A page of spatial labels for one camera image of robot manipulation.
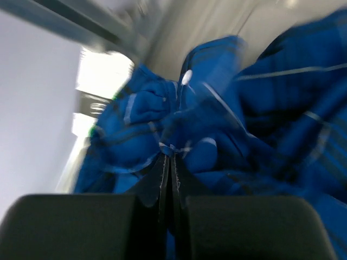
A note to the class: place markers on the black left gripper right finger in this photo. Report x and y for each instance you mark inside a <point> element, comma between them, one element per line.
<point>242,227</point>

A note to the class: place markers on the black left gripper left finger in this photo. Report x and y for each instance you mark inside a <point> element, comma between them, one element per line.
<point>130,225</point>

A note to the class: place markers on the blue plaid shirt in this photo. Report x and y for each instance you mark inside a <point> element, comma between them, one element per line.
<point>277,127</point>

